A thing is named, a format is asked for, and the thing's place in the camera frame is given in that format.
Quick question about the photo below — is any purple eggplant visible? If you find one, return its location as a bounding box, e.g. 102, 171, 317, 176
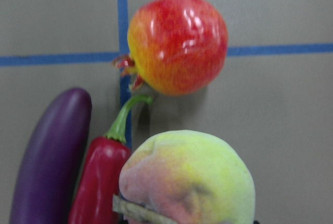
9, 88, 92, 223

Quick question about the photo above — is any peach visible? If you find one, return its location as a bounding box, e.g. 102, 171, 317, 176
119, 130, 255, 223

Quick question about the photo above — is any red chili pepper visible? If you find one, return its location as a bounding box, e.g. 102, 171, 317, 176
67, 95, 152, 223

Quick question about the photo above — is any red pomegranate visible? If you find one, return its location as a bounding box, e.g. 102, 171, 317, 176
114, 0, 228, 96

